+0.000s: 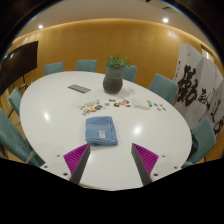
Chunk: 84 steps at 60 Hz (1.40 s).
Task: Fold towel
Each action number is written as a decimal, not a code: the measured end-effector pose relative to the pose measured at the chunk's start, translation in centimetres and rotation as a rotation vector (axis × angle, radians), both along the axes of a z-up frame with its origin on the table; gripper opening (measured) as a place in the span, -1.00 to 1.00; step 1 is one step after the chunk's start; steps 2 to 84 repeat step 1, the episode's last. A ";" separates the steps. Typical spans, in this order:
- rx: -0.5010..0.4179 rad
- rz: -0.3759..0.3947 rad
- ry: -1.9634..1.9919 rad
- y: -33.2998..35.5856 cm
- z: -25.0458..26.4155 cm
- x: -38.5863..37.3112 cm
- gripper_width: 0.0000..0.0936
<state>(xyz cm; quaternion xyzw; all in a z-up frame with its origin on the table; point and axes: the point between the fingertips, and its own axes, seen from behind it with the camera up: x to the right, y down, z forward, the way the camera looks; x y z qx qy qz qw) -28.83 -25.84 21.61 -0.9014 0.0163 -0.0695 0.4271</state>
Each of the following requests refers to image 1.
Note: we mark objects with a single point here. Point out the black square sticker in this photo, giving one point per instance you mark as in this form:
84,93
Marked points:
116,104

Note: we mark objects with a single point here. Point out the small red and blue sticker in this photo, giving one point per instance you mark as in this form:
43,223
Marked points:
127,106

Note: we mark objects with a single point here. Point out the blue terry towel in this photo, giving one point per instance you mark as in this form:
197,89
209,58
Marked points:
100,128

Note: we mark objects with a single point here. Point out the round ceiling lights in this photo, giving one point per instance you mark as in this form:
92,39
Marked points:
40,26

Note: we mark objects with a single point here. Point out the grey ribbed pot with plant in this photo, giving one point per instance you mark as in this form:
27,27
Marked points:
112,81

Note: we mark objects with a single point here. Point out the black wall screen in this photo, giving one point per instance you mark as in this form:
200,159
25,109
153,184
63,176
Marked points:
18,63

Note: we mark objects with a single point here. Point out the small orange sticker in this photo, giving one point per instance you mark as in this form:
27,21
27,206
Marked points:
106,104

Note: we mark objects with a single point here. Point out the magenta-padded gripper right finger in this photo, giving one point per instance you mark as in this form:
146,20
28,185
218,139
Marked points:
165,166

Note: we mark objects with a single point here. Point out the round orange sticker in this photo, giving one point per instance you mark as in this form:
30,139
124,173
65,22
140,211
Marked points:
122,103

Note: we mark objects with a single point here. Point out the white calligraphy folding screen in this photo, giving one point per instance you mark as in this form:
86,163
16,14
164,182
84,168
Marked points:
196,83

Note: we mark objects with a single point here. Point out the teal chairs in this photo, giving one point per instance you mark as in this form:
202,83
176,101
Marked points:
163,86

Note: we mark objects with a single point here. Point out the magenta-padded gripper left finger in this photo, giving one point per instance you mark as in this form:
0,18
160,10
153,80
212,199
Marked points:
56,165

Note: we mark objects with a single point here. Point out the dark rectangular sticker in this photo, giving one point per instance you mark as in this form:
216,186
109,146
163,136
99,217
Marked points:
112,100

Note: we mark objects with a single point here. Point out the white sheet of colourful stickers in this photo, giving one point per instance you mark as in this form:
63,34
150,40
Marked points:
90,108

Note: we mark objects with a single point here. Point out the flat white box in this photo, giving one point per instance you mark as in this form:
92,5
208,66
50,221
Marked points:
140,104

